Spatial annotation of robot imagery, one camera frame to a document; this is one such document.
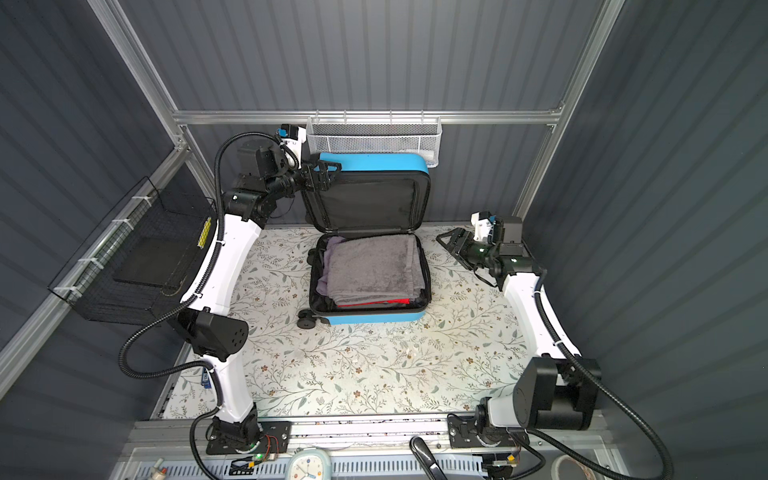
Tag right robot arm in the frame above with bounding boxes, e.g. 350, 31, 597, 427
436, 211, 598, 447

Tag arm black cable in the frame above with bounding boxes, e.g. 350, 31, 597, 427
117, 131, 301, 480
509, 269, 676, 480

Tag black wire wall basket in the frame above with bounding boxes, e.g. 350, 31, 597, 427
48, 171, 214, 326

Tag yellow marker in basket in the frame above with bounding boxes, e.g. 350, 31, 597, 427
196, 217, 212, 249

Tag purple trousers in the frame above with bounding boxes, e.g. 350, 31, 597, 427
315, 236, 347, 296

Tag small white clock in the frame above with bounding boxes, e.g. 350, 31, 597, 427
285, 448, 333, 480

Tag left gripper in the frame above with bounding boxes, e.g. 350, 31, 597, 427
266, 158, 339, 205

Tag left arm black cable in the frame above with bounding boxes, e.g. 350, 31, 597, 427
117, 131, 301, 480

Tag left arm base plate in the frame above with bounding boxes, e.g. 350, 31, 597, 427
205, 418, 293, 457

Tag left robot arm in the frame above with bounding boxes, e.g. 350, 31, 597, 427
172, 147, 343, 451

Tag white wire mesh basket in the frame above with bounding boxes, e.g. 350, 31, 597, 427
306, 117, 443, 168

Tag white tape roll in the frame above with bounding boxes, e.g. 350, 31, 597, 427
550, 455, 598, 480

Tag red t-shirt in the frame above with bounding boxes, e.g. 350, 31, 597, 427
337, 299, 411, 309

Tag blue flat object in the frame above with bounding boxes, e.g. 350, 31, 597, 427
200, 368, 212, 390

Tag blue hardshell suitcase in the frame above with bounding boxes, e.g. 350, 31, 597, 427
297, 153, 432, 329

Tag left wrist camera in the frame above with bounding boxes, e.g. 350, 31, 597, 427
277, 124, 307, 169

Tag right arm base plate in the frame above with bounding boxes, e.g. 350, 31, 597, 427
446, 413, 530, 450

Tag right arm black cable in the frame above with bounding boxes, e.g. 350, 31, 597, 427
509, 269, 676, 480

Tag grey towel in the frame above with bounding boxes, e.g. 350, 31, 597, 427
326, 234, 427, 305

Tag black handle tool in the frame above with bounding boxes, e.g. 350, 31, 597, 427
409, 436, 446, 480

